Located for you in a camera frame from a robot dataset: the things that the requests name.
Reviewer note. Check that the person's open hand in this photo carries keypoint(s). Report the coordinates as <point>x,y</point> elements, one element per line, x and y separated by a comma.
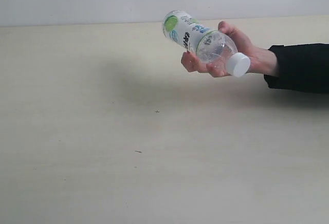
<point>263,61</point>

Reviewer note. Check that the lime label clear bottle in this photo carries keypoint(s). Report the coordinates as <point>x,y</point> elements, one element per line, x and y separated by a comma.
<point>209,45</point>

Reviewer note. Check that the black sleeved forearm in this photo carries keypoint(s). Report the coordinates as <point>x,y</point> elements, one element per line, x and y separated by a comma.
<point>301,68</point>

